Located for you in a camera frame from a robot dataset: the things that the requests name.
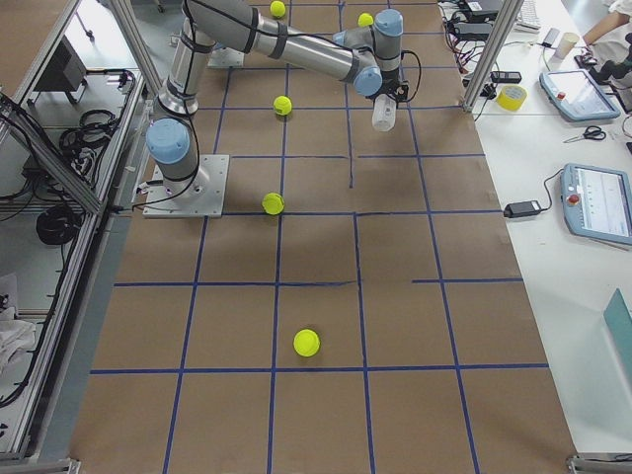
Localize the white blue tennis ball can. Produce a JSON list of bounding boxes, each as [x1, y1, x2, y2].
[[371, 94, 397, 132]]

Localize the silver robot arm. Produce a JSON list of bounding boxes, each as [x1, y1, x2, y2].
[[146, 1, 408, 201]]

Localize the center yellow tennis ball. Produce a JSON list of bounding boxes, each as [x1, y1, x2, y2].
[[262, 193, 285, 215]]

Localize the Wilson yellow tennis ball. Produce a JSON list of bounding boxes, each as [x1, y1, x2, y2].
[[292, 328, 321, 357]]

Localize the Roland Garros yellow tennis ball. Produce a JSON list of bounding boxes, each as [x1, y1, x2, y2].
[[357, 12, 374, 27]]

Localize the yellow tennis ball near gripper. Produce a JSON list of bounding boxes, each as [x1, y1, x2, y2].
[[270, 0, 286, 19]]

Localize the black power adapter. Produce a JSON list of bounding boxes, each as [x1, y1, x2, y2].
[[503, 200, 543, 218]]

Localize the yellow tape roll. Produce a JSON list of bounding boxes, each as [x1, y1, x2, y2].
[[497, 84, 527, 112]]

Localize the black phone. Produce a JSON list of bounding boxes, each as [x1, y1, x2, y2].
[[490, 71, 522, 84]]

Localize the near teach pendant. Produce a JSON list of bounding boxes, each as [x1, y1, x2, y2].
[[560, 163, 631, 246]]

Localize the teach pendant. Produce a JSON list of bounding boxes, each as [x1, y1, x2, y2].
[[560, 163, 631, 246], [539, 69, 620, 121]]

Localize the far teach pendant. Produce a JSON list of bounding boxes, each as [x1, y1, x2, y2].
[[539, 69, 620, 121]]

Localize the scissors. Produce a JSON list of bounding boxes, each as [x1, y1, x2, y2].
[[564, 125, 606, 143]]

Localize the paper cup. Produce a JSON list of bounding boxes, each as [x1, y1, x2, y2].
[[553, 32, 580, 60]]

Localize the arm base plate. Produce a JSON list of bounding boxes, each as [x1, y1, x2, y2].
[[142, 154, 230, 218]]

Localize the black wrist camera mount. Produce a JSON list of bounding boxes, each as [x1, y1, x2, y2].
[[388, 80, 409, 104]]

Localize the aluminium frame post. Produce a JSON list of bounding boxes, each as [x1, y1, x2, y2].
[[462, 0, 523, 113]]

